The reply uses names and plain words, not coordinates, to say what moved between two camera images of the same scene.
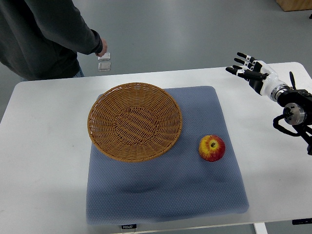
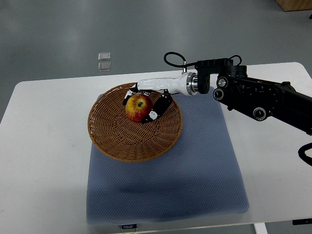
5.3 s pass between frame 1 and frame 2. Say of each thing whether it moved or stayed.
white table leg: stayed
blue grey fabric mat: stayed
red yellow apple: moved
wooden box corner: stayed
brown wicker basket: stayed
